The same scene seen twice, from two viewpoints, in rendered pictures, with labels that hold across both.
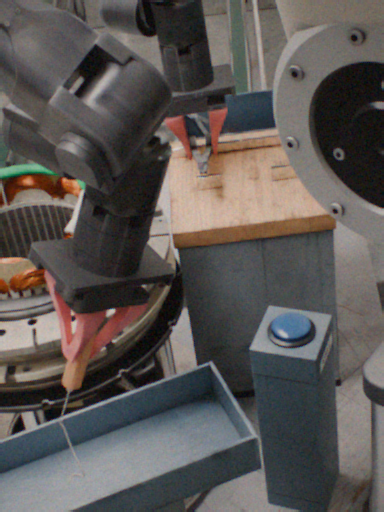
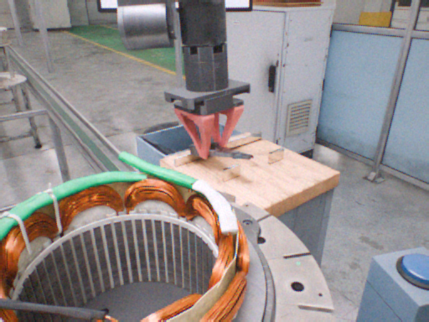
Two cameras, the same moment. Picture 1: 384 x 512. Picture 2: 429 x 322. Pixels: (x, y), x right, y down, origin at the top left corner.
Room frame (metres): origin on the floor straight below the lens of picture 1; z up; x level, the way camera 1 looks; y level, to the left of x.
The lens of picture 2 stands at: (0.67, 0.26, 1.30)
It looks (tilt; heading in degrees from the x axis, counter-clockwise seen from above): 26 degrees down; 320
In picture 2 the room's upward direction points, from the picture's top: straight up
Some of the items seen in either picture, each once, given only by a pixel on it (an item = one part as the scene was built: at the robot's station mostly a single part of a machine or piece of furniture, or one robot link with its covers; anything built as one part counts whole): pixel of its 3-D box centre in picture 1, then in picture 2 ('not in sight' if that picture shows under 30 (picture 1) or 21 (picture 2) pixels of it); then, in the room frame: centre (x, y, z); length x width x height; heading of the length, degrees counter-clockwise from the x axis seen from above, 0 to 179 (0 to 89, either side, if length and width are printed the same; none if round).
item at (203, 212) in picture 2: not in sight; (205, 220); (0.86, 0.10, 1.12); 0.06 x 0.02 x 0.04; 1
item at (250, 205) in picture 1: (246, 183); (245, 172); (0.99, -0.08, 1.05); 0.20 x 0.19 x 0.02; 177
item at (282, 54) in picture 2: not in sight; (258, 81); (2.66, -1.91, 0.60); 1.02 x 0.55 x 1.20; 174
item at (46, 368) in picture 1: (61, 359); not in sight; (0.73, 0.15, 1.06); 0.09 x 0.04 x 0.01; 91
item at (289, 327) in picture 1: (291, 326); (423, 267); (0.74, -0.09, 1.04); 0.04 x 0.04 x 0.01
